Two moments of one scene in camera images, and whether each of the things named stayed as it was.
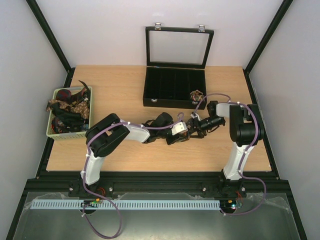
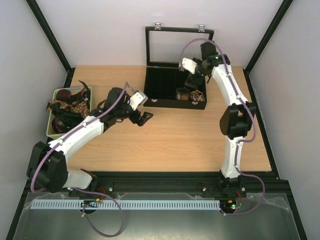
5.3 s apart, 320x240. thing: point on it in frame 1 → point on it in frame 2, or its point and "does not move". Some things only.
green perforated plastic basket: [70, 114] does not move
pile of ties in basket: [70, 110] does not move
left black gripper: [178, 137] → [143, 119]
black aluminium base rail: [72, 183] does not move
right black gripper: [197, 126] → [193, 78]
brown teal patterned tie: [184, 133] → [182, 93]
